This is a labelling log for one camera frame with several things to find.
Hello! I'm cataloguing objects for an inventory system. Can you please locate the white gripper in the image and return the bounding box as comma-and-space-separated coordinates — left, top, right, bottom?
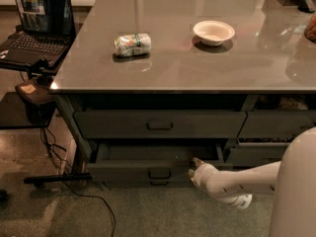
188, 157, 253, 210

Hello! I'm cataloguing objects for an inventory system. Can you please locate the grey drawer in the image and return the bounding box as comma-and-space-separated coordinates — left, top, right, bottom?
239, 110, 316, 138
73, 110, 246, 139
103, 181, 195, 189
226, 142, 289, 168
87, 142, 231, 183

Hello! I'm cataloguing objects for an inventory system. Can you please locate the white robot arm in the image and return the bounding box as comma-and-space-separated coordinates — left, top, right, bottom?
189, 127, 316, 237

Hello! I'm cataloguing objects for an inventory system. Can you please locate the white paper bowl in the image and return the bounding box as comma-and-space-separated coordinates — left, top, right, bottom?
193, 21, 235, 46

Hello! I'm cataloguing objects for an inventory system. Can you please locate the wrapped food package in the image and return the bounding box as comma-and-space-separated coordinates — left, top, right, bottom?
114, 34, 152, 57

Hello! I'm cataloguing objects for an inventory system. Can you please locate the black laptop stand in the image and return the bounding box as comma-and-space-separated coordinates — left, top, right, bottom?
0, 61, 95, 187

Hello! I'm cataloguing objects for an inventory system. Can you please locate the brown object counter edge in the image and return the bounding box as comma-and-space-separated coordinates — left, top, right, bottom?
304, 13, 316, 42

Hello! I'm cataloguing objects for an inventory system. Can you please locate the black laptop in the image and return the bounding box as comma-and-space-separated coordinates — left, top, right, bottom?
0, 0, 76, 69

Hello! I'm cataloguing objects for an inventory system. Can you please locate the grey counter cabinet frame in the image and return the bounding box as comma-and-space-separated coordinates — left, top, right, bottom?
57, 94, 316, 187

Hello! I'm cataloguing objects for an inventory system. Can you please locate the black floor cable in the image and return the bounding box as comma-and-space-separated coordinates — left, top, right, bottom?
39, 127, 117, 237

